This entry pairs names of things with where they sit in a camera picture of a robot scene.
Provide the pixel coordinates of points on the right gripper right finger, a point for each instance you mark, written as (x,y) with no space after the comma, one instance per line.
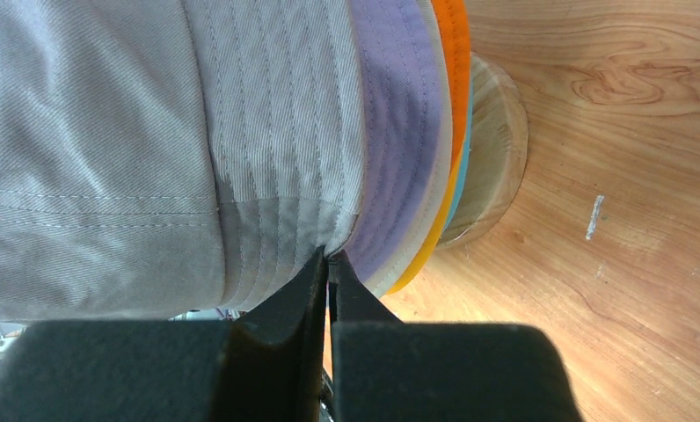
(387,370)

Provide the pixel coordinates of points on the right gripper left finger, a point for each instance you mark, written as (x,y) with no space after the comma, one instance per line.
(264,366)

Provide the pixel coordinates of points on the teal bucket hat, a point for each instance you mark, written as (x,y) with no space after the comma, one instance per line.
(461,175)

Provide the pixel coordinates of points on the grey hat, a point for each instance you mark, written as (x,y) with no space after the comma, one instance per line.
(162,156)

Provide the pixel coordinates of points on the lavender hat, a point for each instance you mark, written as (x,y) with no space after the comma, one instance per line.
(401,80)

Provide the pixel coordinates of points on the beige hat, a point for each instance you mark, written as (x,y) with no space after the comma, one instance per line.
(404,253)

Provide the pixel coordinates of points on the yellow bucket hat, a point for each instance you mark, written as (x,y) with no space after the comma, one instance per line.
(427,248)

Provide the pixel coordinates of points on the orange bucket hat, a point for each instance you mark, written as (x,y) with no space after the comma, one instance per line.
(454,31)

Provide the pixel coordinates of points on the wooden hat stand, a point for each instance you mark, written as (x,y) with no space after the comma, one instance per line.
(499,134)

